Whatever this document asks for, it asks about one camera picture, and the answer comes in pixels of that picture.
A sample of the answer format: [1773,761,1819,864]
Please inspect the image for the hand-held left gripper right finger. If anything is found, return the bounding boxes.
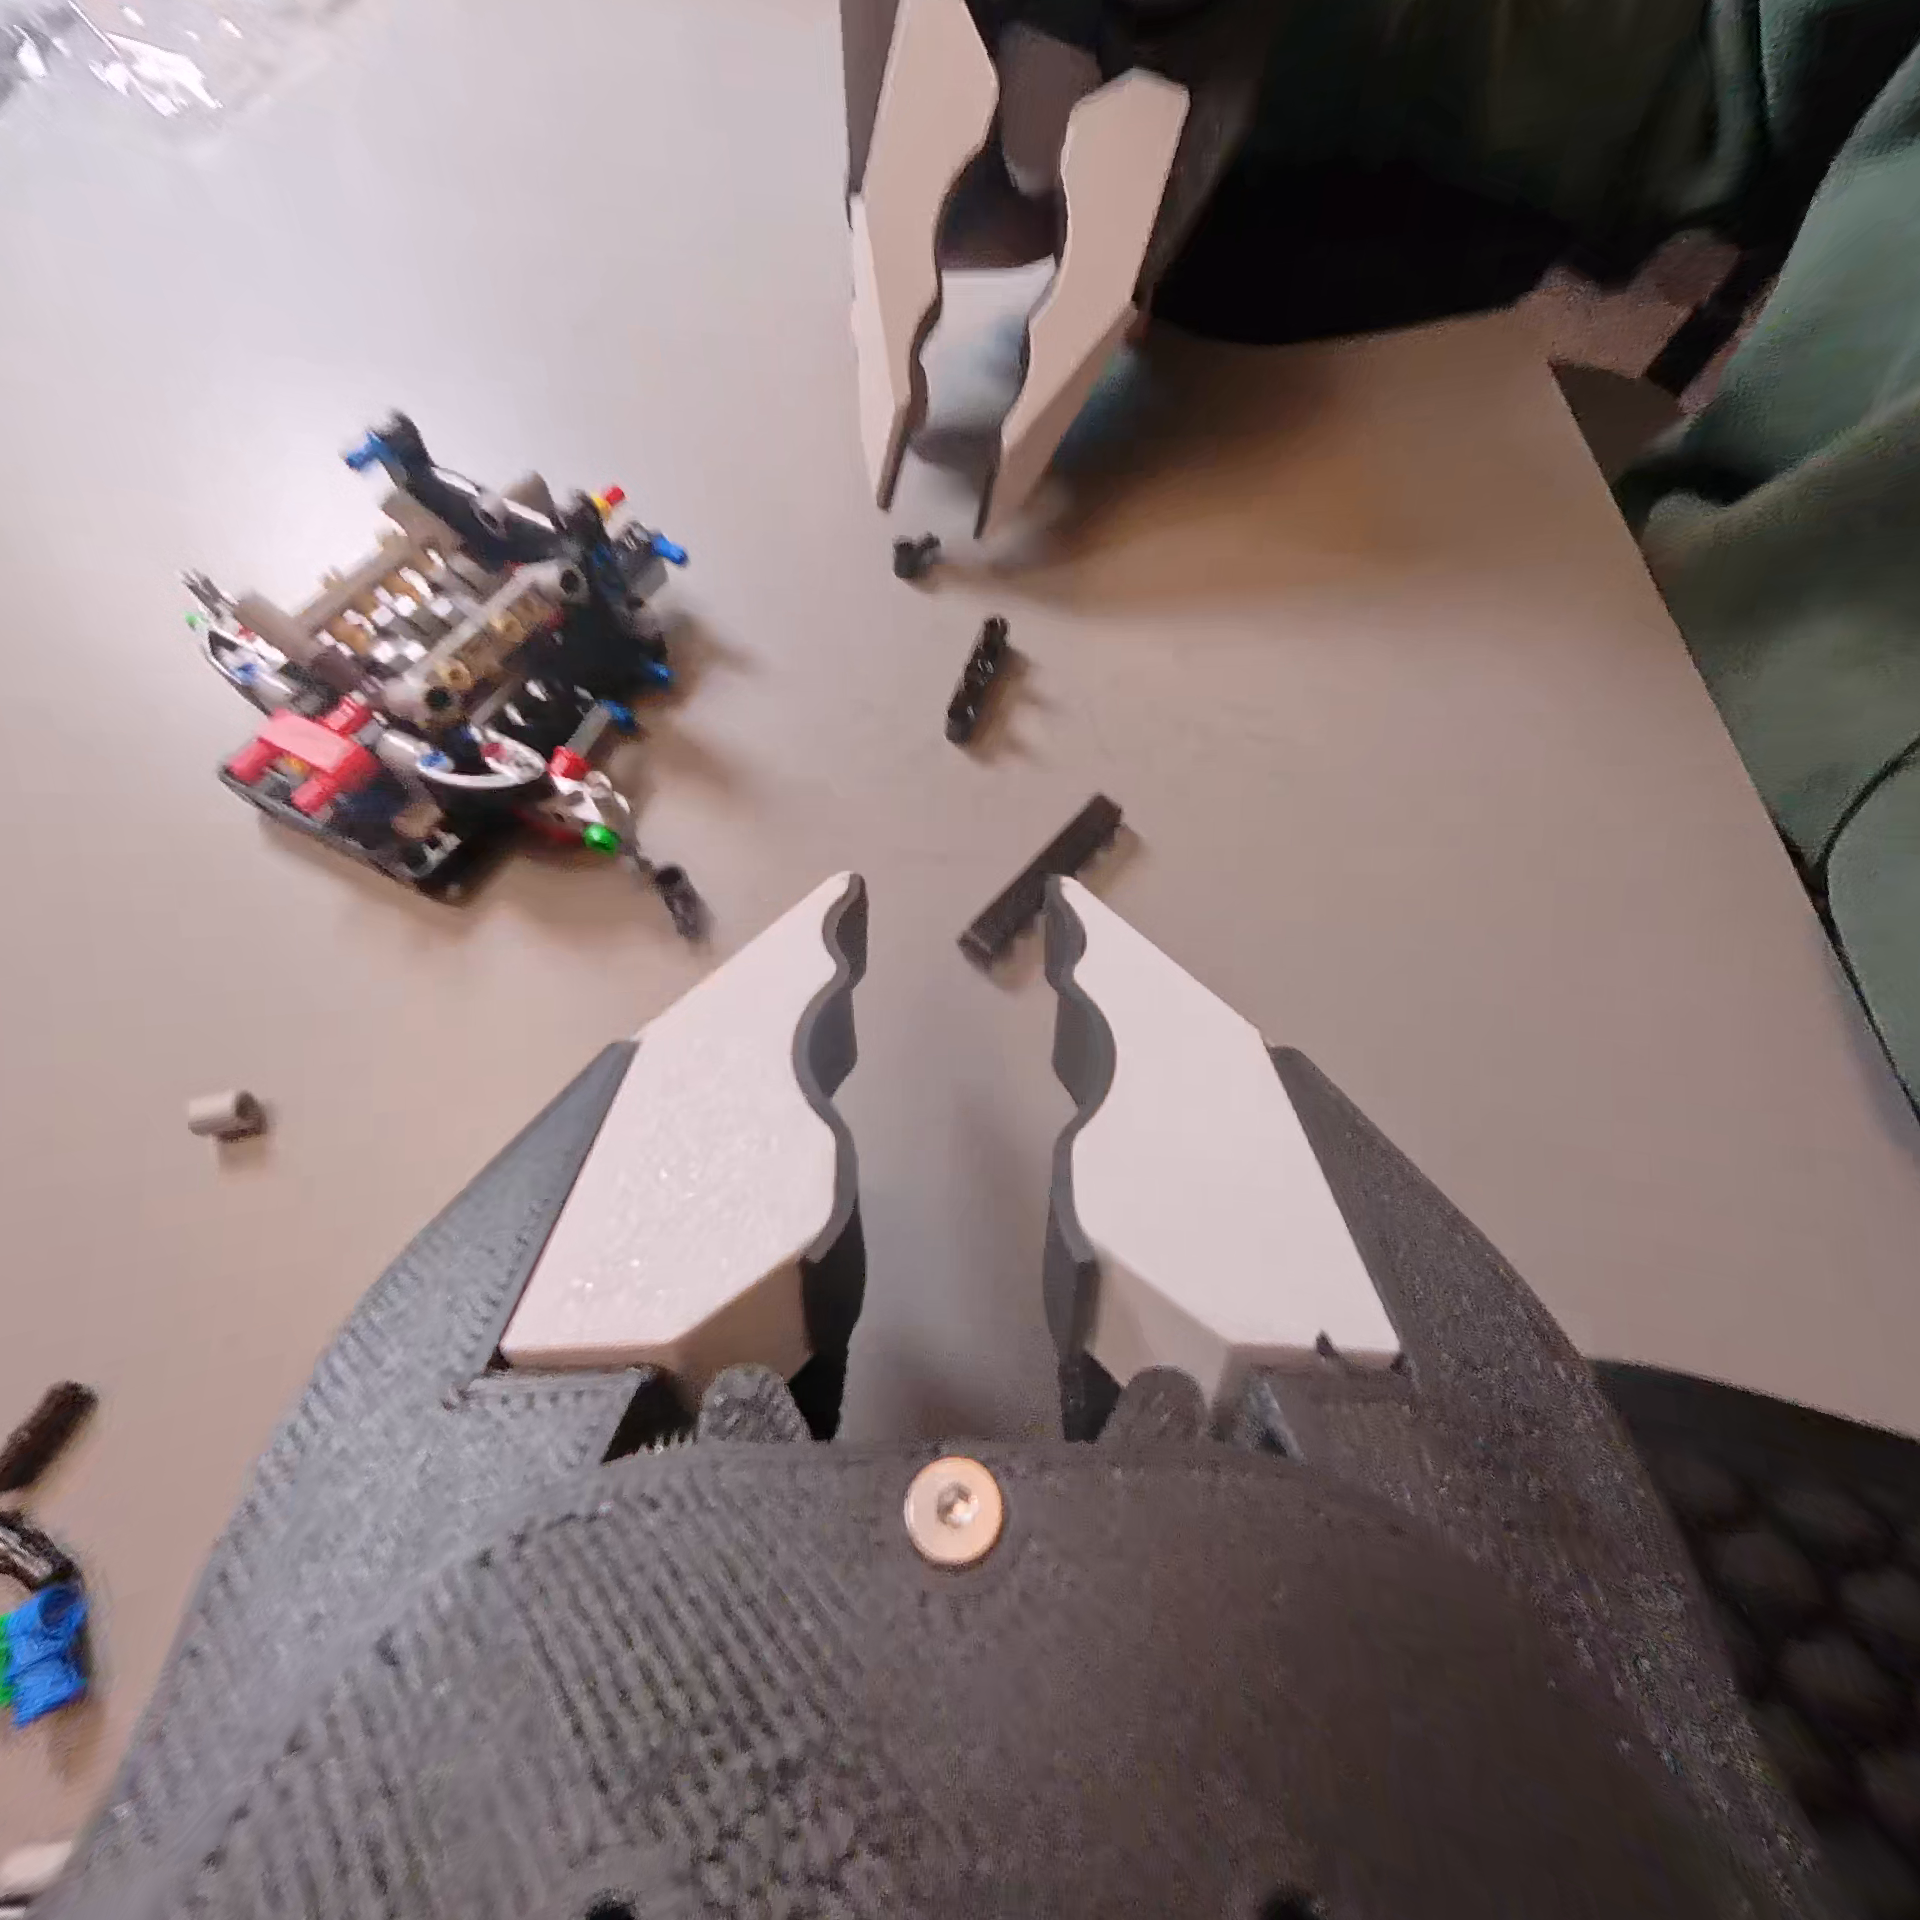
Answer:
[1042,873,1404,1397]

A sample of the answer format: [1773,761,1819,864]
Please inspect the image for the long black lego beam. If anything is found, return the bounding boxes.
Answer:
[960,791,1126,969]

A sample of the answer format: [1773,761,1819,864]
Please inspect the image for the pile of loose lego pieces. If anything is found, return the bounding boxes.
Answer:
[0,1381,106,1895]

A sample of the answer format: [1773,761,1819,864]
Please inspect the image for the short black lego beam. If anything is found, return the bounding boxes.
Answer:
[944,614,1014,746]

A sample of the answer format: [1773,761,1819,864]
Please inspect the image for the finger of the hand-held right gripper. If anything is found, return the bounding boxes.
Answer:
[848,0,1003,512]
[975,71,1192,538]

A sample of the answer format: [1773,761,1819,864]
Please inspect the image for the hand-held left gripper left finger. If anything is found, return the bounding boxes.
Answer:
[498,870,872,1389]

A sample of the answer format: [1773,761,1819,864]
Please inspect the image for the clear crumpled plastic bag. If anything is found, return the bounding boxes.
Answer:
[0,0,227,120]

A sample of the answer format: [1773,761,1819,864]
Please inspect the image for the multicolour lego chassis assembly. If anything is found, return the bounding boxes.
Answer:
[181,406,694,902]

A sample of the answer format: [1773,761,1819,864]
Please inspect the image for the person's right forearm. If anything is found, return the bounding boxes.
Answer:
[1260,0,1920,288]

